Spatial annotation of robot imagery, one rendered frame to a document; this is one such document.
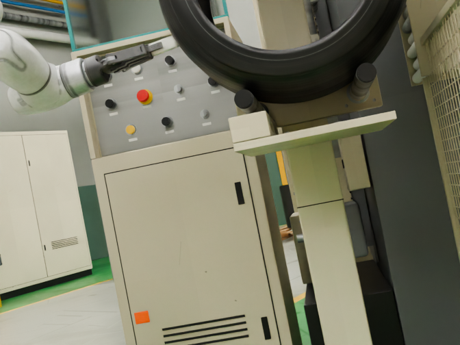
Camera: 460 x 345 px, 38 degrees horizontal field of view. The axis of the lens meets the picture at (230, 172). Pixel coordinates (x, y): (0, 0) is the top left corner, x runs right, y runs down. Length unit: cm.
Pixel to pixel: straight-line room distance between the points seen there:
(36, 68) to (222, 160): 78
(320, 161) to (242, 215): 41
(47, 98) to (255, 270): 89
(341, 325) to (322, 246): 22
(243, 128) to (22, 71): 52
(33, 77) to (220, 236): 87
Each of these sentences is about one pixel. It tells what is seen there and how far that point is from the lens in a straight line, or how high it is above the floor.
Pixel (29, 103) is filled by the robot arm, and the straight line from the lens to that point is 171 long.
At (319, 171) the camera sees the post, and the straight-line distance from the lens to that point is 186.
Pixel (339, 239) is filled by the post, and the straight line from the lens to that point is 187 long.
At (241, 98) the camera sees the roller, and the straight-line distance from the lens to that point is 151.
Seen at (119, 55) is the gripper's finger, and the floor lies 108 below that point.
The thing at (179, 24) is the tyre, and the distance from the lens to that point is 156.
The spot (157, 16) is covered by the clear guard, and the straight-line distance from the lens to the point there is 230.
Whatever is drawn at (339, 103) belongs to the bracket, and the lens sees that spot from 185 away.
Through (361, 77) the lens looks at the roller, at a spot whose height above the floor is 89.
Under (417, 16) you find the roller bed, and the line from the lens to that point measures 186.
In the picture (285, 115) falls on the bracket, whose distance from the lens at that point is 185.
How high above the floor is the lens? 69
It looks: 2 degrees up
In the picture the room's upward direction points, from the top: 11 degrees counter-clockwise
